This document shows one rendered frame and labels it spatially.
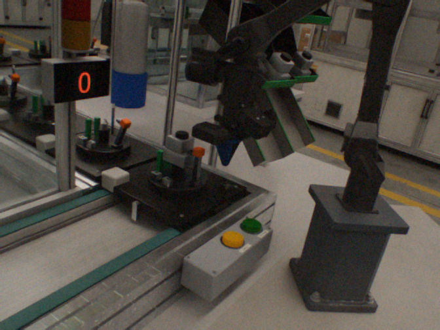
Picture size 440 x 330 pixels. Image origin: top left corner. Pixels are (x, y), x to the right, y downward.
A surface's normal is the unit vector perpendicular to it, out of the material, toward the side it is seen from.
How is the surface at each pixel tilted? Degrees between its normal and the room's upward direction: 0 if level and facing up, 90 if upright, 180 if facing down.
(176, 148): 90
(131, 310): 90
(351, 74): 90
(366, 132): 60
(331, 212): 0
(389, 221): 0
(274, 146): 45
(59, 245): 0
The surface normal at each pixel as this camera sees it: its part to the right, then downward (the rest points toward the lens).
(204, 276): -0.57, 0.25
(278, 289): 0.15, -0.91
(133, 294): 0.81, 0.34
